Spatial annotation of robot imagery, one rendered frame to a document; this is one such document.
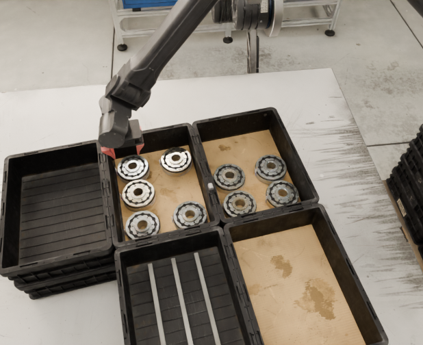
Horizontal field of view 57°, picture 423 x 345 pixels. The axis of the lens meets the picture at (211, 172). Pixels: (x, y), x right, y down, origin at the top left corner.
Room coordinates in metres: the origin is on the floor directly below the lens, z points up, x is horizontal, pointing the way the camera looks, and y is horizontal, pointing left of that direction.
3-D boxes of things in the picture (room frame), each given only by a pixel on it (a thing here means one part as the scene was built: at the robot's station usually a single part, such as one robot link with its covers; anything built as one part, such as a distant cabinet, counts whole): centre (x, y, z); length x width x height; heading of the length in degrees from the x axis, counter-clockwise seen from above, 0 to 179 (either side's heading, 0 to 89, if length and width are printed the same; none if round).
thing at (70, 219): (0.59, 0.46, 0.87); 0.40 x 0.30 x 0.11; 14
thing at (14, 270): (0.59, 0.46, 0.92); 0.40 x 0.30 x 0.02; 14
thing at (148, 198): (0.65, 0.23, 0.86); 0.10 x 0.10 x 0.01
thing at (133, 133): (0.65, 0.23, 1.17); 0.10 x 0.07 x 0.07; 103
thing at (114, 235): (0.66, 0.17, 0.92); 0.40 x 0.30 x 0.02; 14
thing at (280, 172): (0.76, -0.20, 0.86); 0.10 x 0.10 x 0.01
